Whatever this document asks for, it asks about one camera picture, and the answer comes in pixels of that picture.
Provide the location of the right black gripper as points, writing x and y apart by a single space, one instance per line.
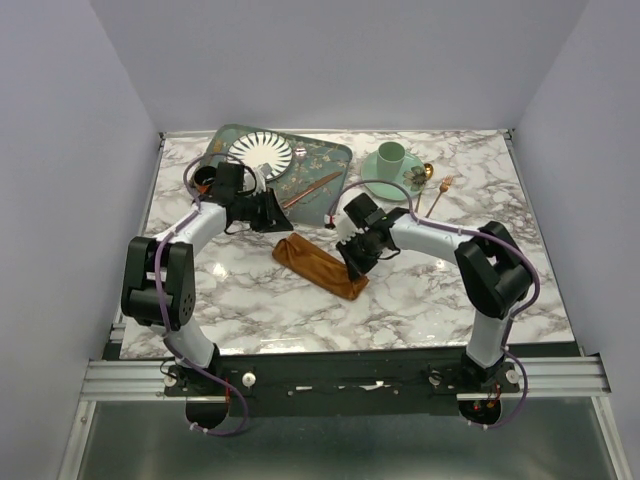
356 268

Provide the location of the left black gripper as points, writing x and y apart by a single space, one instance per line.
274 218

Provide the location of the orange-brown cloth napkin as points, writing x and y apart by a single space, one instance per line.
317 266

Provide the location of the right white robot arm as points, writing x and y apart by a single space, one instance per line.
498 278

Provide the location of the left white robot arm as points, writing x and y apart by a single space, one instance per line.
158 289

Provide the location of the teal floral serving tray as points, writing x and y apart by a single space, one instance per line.
323 158

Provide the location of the copper table knife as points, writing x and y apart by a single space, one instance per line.
310 189

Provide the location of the white black striped plate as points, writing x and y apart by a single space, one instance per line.
263 148

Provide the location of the copper black mug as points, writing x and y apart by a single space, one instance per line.
203 179

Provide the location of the gold spoon with flower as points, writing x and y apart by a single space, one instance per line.
416 178

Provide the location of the mint green saucer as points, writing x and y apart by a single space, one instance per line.
388 190

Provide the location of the mint green cup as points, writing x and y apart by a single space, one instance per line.
389 159

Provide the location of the copper fork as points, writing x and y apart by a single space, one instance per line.
444 186

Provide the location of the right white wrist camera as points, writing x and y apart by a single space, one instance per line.
344 227

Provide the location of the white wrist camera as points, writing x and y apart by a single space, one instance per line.
256 178
344 227

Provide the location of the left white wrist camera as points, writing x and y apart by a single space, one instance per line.
256 178

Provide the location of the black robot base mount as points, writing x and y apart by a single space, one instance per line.
436 381

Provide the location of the aluminium frame rail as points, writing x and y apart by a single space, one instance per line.
551 377

